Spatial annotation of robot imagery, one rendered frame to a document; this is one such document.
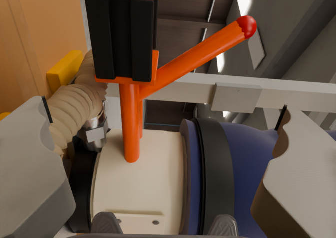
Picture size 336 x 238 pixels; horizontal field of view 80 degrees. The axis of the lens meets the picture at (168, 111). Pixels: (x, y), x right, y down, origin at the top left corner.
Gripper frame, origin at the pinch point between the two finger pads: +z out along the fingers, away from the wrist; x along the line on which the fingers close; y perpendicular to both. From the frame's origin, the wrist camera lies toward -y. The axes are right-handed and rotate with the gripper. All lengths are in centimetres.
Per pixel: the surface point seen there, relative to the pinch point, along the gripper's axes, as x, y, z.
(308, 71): 282, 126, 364
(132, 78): -3.1, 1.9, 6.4
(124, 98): -4.4, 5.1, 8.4
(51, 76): -16.2, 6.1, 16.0
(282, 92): 80, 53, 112
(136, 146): -3.5, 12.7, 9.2
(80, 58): -15.1, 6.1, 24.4
